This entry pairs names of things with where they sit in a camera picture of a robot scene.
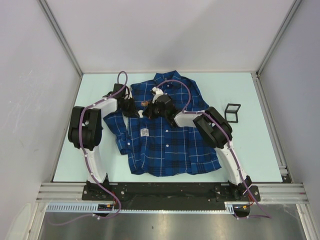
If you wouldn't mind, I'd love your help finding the grey slotted cable duct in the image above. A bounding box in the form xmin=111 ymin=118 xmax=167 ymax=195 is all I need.
xmin=46 ymin=202 xmax=250 ymax=215

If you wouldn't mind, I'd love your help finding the blue plaid button shirt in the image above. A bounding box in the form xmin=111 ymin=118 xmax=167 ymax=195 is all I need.
xmin=104 ymin=70 xmax=221 ymax=177

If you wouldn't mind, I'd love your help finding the black square frame stand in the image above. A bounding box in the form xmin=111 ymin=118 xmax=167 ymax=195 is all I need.
xmin=224 ymin=103 xmax=241 ymax=124

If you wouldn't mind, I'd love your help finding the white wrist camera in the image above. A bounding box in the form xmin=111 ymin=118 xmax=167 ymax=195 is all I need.
xmin=123 ymin=86 xmax=133 ymax=100
xmin=151 ymin=86 xmax=164 ymax=104

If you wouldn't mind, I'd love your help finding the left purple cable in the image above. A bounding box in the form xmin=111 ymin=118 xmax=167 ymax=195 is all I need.
xmin=47 ymin=70 xmax=130 ymax=226

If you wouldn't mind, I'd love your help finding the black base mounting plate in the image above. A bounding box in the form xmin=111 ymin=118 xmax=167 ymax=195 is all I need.
xmin=81 ymin=181 xmax=261 ymax=202

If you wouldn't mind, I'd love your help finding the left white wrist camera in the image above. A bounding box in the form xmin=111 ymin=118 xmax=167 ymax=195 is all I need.
xmin=123 ymin=86 xmax=133 ymax=100

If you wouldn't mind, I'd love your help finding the portrait round brooch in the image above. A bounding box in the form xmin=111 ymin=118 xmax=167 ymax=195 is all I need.
xmin=141 ymin=101 xmax=149 ymax=107

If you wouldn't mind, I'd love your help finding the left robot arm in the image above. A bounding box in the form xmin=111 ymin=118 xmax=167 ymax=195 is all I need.
xmin=67 ymin=83 xmax=138 ymax=200

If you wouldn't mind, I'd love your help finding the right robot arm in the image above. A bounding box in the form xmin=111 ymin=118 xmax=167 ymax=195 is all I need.
xmin=142 ymin=95 xmax=252 ymax=201

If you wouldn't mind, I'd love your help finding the purple cable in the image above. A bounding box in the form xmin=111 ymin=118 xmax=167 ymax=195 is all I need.
xmin=47 ymin=70 xmax=130 ymax=226
xmin=156 ymin=79 xmax=273 ymax=220

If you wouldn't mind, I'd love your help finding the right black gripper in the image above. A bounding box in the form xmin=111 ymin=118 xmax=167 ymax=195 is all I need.
xmin=142 ymin=99 xmax=168 ymax=120

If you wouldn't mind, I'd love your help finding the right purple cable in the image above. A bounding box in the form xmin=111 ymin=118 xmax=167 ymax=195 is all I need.
xmin=156 ymin=79 xmax=273 ymax=220

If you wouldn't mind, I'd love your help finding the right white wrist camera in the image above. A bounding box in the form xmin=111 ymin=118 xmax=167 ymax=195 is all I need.
xmin=151 ymin=86 xmax=164 ymax=104

